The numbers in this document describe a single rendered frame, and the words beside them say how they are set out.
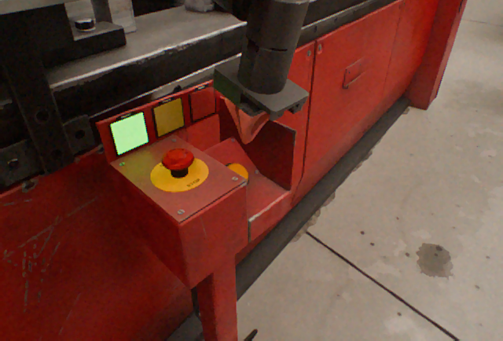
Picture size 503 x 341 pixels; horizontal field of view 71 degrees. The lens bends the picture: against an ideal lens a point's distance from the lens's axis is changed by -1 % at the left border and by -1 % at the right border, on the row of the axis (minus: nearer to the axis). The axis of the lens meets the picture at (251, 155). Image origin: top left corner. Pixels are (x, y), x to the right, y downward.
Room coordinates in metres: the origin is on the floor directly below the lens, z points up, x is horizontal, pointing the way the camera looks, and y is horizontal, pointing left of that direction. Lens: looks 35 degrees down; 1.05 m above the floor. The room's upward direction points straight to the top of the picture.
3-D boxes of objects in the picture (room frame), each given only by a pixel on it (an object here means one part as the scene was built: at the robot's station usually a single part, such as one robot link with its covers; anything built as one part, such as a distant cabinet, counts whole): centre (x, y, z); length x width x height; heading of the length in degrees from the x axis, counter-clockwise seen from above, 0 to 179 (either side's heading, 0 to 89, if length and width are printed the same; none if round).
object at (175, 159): (0.36, 0.09, 0.79); 0.04 x 0.04 x 0.04
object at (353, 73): (1.19, -0.37, 0.58); 0.15 x 0.02 x 0.07; 143
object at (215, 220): (0.40, 0.07, 0.75); 0.20 x 0.16 x 0.18; 136
